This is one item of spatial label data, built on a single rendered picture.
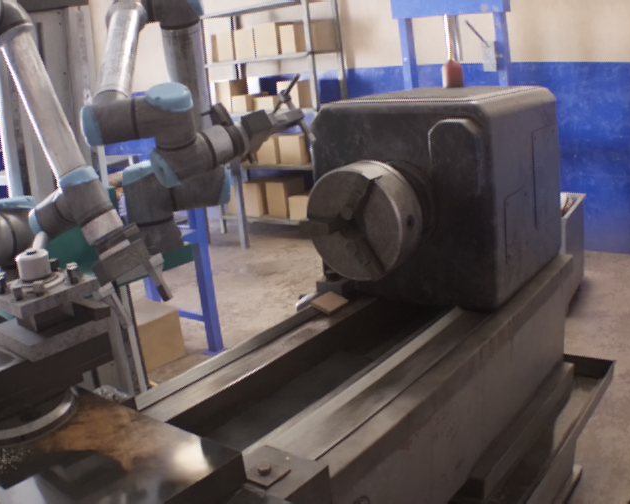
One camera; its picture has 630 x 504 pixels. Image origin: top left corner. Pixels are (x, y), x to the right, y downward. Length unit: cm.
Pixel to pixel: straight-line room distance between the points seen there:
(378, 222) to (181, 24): 79
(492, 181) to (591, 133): 335
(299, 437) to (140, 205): 113
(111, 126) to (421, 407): 81
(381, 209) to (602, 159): 355
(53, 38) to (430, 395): 156
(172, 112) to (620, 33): 380
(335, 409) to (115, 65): 87
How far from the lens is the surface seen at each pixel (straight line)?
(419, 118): 163
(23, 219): 193
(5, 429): 118
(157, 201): 215
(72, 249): 219
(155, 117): 141
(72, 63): 223
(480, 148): 155
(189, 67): 196
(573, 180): 501
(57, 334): 121
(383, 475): 132
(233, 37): 604
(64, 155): 174
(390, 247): 150
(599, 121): 489
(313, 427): 125
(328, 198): 156
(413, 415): 131
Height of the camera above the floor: 146
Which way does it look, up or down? 15 degrees down
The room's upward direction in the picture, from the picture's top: 6 degrees counter-clockwise
